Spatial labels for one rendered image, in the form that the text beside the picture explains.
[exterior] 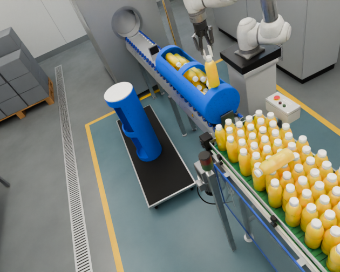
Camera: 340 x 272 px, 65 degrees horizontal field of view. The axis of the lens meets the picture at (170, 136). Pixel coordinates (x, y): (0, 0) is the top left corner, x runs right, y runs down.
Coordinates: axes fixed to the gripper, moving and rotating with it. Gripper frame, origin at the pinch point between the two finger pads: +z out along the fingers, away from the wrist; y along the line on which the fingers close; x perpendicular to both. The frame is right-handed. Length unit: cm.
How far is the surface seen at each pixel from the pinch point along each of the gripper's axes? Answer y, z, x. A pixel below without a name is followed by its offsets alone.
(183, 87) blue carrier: 12.9, 32.2, -26.6
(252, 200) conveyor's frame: 23, 59, 63
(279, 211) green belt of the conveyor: 16, 60, 76
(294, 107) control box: -30, 41, 37
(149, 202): 84, 131, -27
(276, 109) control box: -23, 43, 29
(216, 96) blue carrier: 3.7, 29.0, 5.0
